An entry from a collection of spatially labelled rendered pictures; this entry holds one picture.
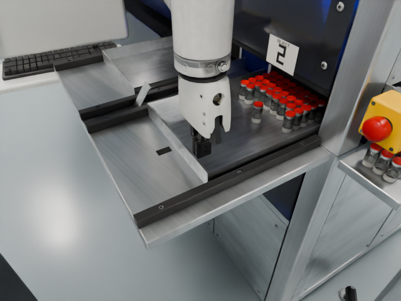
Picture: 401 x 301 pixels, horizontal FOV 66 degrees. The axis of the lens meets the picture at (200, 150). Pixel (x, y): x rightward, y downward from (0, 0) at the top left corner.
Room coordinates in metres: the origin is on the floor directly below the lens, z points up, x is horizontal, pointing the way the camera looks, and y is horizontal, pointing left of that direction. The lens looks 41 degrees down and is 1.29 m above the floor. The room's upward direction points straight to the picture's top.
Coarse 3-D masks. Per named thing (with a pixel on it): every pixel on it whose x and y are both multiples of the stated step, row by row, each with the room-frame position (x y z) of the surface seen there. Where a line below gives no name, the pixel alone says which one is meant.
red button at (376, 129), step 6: (366, 120) 0.40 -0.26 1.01; (372, 120) 0.39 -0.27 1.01; (378, 120) 0.39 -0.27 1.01; (384, 120) 0.39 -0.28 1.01; (366, 126) 0.39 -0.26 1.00; (372, 126) 0.38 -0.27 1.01; (378, 126) 0.38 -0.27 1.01; (384, 126) 0.38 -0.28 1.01; (390, 126) 0.38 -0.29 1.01; (366, 132) 0.39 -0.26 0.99; (372, 132) 0.38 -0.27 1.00; (378, 132) 0.38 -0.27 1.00; (384, 132) 0.37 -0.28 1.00; (390, 132) 0.38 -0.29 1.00; (366, 138) 0.39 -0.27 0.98; (372, 138) 0.38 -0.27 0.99; (378, 138) 0.37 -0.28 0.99; (384, 138) 0.37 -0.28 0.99
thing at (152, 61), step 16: (112, 48) 0.90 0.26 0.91; (128, 48) 0.93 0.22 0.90; (144, 48) 0.95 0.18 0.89; (160, 48) 0.98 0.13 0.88; (112, 64) 0.80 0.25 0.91; (128, 64) 0.86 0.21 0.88; (144, 64) 0.86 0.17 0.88; (160, 64) 0.86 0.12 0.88; (240, 64) 0.83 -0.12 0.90; (128, 80) 0.70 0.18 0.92; (144, 80) 0.76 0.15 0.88; (160, 80) 0.70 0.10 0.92; (176, 80) 0.72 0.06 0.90
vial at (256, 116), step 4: (256, 108) 0.56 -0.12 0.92; (260, 108) 0.56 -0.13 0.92; (252, 112) 0.57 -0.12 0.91; (256, 112) 0.56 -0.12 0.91; (260, 112) 0.56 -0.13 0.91; (252, 116) 0.57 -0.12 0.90; (256, 116) 0.56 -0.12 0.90; (260, 116) 0.56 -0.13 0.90; (252, 120) 0.57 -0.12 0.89; (256, 120) 0.56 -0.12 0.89; (260, 120) 0.56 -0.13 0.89
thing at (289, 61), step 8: (272, 40) 0.64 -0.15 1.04; (280, 40) 0.62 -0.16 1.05; (272, 48) 0.64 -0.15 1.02; (280, 48) 0.62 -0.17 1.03; (288, 48) 0.60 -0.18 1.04; (296, 48) 0.58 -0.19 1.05; (272, 56) 0.64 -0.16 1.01; (280, 56) 0.62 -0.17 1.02; (288, 56) 0.60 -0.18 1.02; (296, 56) 0.58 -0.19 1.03; (280, 64) 0.61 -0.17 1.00; (288, 64) 0.59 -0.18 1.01; (288, 72) 0.59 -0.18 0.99
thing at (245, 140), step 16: (240, 80) 0.72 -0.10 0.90; (176, 96) 0.63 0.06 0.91; (160, 112) 0.61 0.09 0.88; (176, 112) 0.61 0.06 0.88; (240, 112) 0.61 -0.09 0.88; (160, 128) 0.54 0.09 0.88; (176, 128) 0.54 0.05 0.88; (240, 128) 0.54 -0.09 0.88; (256, 128) 0.54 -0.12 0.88; (272, 128) 0.54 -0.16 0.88; (304, 128) 0.54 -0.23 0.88; (176, 144) 0.47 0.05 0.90; (224, 144) 0.49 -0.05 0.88; (240, 144) 0.49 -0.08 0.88; (256, 144) 0.49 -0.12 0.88; (272, 144) 0.45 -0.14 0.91; (288, 144) 0.47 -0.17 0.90; (192, 160) 0.42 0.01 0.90; (208, 160) 0.44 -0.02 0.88; (224, 160) 0.44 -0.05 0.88; (240, 160) 0.41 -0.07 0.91; (256, 160) 0.43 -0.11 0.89; (208, 176) 0.37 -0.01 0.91
